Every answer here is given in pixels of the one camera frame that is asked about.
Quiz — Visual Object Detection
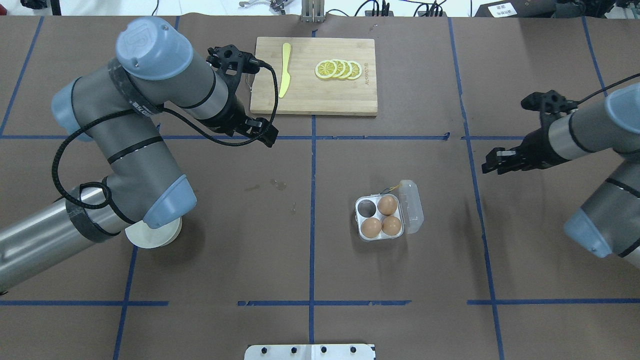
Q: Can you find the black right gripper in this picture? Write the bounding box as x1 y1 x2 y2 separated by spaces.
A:
481 130 561 174

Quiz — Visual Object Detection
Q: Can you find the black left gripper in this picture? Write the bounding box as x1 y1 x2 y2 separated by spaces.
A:
212 97 279 148

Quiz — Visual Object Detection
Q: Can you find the clear plastic egg box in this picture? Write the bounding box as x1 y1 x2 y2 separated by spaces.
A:
354 179 425 242

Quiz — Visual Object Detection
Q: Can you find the brown egg from bowl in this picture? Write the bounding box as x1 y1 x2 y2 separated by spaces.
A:
359 217 382 239

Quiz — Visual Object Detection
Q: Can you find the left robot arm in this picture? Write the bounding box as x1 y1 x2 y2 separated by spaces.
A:
0 16 279 294

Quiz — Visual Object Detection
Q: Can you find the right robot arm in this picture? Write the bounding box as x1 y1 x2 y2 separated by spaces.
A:
481 83 640 268

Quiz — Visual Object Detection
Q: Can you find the brown egg in box rear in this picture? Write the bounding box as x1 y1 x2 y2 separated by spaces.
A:
377 194 398 216

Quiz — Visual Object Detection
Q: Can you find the brown egg in box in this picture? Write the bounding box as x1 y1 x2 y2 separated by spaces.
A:
377 194 398 216
381 215 403 237

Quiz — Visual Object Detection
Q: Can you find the brown egg in box front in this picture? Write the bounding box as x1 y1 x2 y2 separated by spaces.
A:
381 215 403 237

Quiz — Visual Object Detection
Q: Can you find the yellow plastic knife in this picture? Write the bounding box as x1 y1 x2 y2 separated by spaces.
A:
278 42 292 99

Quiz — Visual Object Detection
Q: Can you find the wooden cutting board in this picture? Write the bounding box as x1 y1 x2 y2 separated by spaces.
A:
254 36 378 117

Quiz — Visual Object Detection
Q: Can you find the lemon slice leftmost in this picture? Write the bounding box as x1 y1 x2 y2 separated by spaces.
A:
314 60 338 80

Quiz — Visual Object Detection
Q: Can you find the lemon slice rightmost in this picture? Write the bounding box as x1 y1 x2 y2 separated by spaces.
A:
346 60 362 81

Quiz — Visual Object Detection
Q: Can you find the white bowl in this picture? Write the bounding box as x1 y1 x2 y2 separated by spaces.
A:
125 217 183 249

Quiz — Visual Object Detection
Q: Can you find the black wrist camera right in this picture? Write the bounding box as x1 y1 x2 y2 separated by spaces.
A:
519 89 580 115

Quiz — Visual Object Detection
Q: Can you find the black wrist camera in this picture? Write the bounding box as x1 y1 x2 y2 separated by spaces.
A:
205 44 265 75
519 89 580 115

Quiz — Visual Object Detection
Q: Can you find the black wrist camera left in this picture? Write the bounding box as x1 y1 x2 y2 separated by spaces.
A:
205 44 265 75

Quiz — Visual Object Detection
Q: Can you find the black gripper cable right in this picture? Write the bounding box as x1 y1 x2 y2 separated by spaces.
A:
575 72 640 106

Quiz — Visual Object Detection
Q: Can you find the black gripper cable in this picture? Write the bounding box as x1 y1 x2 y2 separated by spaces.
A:
51 60 279 211
575 72 640 106

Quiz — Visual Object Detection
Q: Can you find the aluminium camera post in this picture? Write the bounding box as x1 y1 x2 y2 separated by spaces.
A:
301 0 326 23

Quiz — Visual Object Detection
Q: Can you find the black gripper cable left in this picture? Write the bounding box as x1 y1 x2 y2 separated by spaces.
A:
51 60 279 211

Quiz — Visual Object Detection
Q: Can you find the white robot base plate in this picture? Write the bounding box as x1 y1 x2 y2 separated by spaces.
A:
244 343 377 360

